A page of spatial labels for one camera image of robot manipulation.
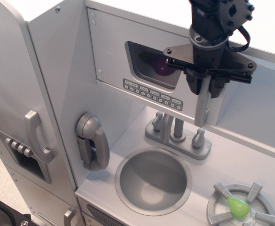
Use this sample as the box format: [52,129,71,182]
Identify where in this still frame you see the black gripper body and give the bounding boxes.
[164,43,257,83]

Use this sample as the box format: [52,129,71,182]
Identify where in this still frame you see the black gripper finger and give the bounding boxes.
[209,76,230,98]
[184,70,204,95]

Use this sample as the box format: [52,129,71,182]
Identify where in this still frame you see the white toy microwave door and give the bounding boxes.
[87,6,236,127]

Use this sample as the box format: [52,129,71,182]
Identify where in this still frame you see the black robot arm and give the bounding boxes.
[164,0,257,98]

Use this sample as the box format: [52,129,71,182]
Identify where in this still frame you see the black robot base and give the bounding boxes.
[0,201,35,226]

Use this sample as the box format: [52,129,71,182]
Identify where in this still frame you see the purple toy eggplant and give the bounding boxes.
[139,51,176,76]

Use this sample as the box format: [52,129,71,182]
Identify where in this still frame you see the grey toy faucet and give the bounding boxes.
[145,111,212,160]

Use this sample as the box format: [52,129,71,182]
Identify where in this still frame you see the grey round toy sink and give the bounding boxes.
[115,147,192,216]

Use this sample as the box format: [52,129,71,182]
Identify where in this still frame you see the white toy kitchen cabinet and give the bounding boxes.
[0,0,275,226]

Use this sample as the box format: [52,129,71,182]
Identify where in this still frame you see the grey toy telephone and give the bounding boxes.
[76,113,110,171]

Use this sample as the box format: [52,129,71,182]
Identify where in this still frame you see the green toy pear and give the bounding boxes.
[227,196,250,219]

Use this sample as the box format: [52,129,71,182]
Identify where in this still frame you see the grey toy stove burner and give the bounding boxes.
[206,181,275,226]

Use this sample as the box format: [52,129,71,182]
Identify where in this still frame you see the grey oven control panel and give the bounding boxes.
[86,204,125,226]

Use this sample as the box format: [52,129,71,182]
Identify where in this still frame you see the grey toy ice dispenser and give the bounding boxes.
[0,131,51,184]

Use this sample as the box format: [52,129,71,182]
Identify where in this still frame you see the grey fridge door handle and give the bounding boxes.
[24,110,54,164]

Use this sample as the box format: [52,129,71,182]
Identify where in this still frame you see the grey lower door handle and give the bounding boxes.
[63,209,80,226]

